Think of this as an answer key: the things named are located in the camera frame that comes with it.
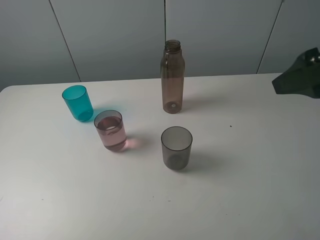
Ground pink translucent plastic cup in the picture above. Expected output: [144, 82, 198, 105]
[93, 110, 127, 152]

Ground grey translucent plastic cup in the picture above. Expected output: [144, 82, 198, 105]
[160, 126, 193, 171]

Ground teal translucent plastic cup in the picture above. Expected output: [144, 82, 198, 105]
[62, 85, 94, 122]

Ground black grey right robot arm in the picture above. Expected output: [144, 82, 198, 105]
[272, 47, 320, 99]

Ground brown translucent water bottle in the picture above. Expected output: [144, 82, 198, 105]
[160, 39, 185, 114]

